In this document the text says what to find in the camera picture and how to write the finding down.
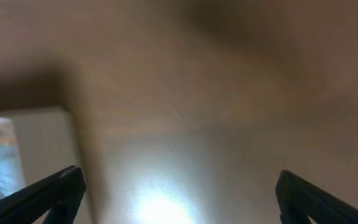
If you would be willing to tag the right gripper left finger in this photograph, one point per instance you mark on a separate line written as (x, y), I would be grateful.
(59, 196)

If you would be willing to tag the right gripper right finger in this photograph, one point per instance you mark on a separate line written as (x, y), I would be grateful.
(301, 202)

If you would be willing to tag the white cardboard box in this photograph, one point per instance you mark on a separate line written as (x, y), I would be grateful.
(47, 145)

